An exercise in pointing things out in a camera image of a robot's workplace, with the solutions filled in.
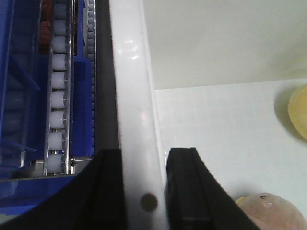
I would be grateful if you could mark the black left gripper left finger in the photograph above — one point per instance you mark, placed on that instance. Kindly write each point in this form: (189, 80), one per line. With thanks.
(93, 200)

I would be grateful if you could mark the white roller track left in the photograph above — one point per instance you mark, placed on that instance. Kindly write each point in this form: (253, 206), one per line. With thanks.
(58, 116)

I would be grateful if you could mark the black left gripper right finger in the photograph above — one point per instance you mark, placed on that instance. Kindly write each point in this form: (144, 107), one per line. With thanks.
(195, 200)

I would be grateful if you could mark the blue plastic bin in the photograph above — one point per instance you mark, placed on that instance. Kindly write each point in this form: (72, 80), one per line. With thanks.
(82, 109)
(19, 40)

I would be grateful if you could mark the pink plush peach toy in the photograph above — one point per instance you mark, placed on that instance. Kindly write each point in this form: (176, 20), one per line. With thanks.
(271, 212)

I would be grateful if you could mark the lower blue plastic bin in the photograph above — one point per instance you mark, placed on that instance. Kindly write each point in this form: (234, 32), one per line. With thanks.
(82, 109)

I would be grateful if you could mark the left blue plastic bin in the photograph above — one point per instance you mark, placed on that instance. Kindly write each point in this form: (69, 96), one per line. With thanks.
(19, 40)

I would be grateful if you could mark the white plastic tote crate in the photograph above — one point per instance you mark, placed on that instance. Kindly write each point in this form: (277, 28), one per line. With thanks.
(215, 75)

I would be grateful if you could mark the yellow plush mango toy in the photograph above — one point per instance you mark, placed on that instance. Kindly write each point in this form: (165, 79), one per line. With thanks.
(297, 110)

